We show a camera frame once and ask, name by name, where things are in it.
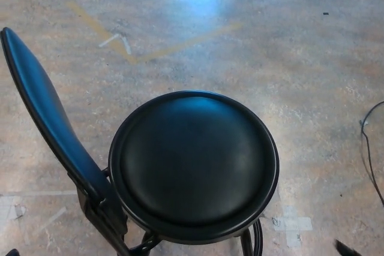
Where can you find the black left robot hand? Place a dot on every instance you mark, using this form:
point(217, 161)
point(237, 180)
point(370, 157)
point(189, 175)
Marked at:
point(10, 253)

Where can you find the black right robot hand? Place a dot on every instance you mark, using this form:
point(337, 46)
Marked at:
point(345, 249)

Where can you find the black swivel chair with backrest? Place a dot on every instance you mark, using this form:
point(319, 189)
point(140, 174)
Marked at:
point(195, 154)

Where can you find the clear tape patch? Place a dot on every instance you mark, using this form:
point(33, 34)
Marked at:
point(9, 211)

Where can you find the white tape cross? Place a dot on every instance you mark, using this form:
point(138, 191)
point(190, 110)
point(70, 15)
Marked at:
point(295, 224)

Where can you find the clear diagonal tape strip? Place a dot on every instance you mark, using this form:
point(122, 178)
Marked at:
point(56, 217)

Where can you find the long tan tape line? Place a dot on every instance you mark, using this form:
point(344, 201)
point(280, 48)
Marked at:
point(94, 26)

